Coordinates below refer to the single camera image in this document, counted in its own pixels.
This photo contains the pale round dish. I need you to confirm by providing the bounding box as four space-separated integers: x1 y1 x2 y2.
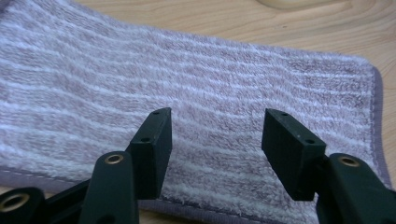
255 0 337 9

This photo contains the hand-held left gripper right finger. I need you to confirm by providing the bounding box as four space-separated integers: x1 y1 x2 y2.
261 107 327 202

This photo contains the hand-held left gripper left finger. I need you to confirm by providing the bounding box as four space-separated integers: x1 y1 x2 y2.
125 106 173 201

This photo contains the purple white striped towel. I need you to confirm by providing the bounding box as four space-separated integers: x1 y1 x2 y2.
0 0 394 224

